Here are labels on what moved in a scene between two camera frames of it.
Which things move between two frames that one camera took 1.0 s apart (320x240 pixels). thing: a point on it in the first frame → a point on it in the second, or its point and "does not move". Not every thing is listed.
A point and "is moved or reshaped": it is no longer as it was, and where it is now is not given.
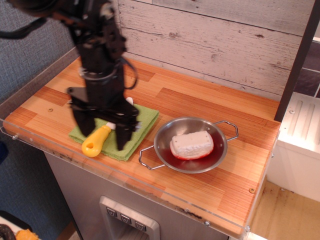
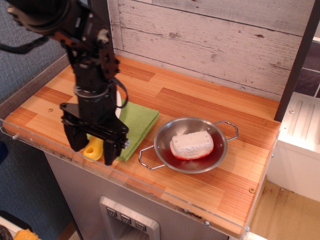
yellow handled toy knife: x=98 y=138 is moved or reshaped
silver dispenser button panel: x=122 y=222 does not move
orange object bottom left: x=26 y=234 does not move
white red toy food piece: x=191 y=146 does not move
